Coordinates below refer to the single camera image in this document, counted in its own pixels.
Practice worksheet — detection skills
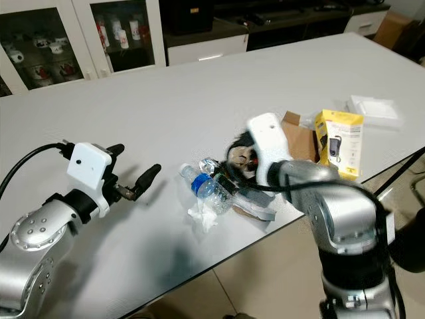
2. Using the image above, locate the grey flat plastic piece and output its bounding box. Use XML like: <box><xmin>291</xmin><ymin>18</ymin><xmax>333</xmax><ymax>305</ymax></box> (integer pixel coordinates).
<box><xmin>232</xmin><ymin>188</ymin><xmax>278</xmax><ymax>223</ymax></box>

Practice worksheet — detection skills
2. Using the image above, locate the black box-shaped device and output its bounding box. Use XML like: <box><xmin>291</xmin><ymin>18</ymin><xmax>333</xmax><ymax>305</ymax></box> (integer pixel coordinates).
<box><xmin>159</xmin><ymin>0</ymin><xmax>214</xmax><ymax>35</ymax></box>

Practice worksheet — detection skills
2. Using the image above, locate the dark long desk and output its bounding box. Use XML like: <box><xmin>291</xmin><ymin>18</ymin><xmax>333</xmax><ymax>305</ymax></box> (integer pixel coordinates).
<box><xmin>212</xmin><ymin>0</ymin><xmax>389</xmax><ymax>37</ymax></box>

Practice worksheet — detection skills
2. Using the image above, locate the plastic bottle with blue label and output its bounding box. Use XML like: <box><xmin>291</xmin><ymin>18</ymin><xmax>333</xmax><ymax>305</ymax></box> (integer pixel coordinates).
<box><xmin>178</xmin><ymin>163</ymin><xmax>236</xmax><ymax>215</ymax></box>

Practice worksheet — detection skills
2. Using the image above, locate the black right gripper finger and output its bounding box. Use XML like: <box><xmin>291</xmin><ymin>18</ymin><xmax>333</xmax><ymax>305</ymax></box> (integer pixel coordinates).
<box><xmin>229</xmin><ymin>132</ymin><xmax>256</xmax><ymax>163</ymax></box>

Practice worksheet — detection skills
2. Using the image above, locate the white tissue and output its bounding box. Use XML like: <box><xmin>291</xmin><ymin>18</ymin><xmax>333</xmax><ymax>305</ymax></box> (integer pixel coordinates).
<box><xmin>187</xmin><ymin>199</ymin><xmax>218</xmax><ymax>232</ymax></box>

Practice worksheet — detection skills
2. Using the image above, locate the red and white cup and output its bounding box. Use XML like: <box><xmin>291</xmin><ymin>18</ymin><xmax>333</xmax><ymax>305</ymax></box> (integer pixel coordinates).
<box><xmin>98</xmin><ymin>20</ymin><xmax>109</xmax><ymax>47</ymax></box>

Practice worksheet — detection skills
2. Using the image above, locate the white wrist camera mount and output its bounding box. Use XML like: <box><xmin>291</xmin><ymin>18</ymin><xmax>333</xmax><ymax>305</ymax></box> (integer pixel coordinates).
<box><xmin>247</xmin><ymin>112</ymin><xmax>294</xmax><ymax>180</ymax></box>
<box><xmin>70</xmin><ymin>142</ymin><xmax>115</xmax><ymax>219</ymax></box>

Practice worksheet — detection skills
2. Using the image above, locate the white flat square box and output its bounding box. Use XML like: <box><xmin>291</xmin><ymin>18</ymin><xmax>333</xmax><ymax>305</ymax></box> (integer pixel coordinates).
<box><xmin>345</xmin><ymin>95</ymin><xmax>404</xmax><ymax>128</ymax></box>

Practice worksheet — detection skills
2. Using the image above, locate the yellow carton box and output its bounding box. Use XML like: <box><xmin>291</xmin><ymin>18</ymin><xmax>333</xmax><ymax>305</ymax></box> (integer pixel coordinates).
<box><xmin>314</xmin><ymin>109</ymin><xmax>365</xmax><ymax>180</ymax></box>

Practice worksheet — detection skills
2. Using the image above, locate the clear crumpled plastic bottle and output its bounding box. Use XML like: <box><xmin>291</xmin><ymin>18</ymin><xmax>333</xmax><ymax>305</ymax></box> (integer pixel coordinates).
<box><xmin>199</xmin><ymin>158</ymin><xmax>223</xmax><ymax>177</ymax></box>

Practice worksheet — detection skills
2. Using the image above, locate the white low drawer cabinet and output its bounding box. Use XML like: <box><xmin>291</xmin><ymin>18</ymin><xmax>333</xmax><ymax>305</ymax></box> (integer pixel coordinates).
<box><xmin>166</xmin><ymin>33</ymin><xmax>248</xmax><ymax>66</ymax></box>

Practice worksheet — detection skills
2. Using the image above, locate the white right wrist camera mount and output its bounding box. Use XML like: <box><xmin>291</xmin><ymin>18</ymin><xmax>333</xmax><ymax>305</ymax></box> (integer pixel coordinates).
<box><xmin>247</xmin><ymin>112</ymin><xmax>294</xmax><ymax>180</ymax></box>

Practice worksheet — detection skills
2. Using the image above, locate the brown open cardboard box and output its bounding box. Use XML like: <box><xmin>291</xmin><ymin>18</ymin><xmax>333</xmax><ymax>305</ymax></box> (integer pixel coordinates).
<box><xmin>222</xmin><ymin>111</ymin><xmax>321</xmax><ymax>177</ymax></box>

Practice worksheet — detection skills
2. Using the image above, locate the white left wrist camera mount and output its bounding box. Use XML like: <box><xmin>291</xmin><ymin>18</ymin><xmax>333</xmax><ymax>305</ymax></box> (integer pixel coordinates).
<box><xmin>70</xmin><ymin>142</ymin><xmax>115</xmax><ymax>219</ymax></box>

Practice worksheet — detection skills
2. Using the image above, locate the white glass-door cabinet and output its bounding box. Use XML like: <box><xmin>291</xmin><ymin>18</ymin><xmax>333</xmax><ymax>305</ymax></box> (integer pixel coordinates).
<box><xmin>0</xmin><ymin>0</ymin><xmax>167</xmax><ymax>97</ymax></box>

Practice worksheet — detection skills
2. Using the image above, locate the small white drawer unit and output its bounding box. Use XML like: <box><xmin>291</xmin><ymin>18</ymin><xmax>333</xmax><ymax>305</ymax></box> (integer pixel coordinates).
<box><xmin>345</xmin><ymin>10</ymin><xmax>389</xmax><ymax>37</ymax></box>

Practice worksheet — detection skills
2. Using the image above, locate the brown cardboard carton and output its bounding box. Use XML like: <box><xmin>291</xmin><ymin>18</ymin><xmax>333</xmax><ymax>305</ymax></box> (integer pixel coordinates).
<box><xmin>374</xmin><ymin>12</ymin><xmax>416</xmax><ymax>49</ymax></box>

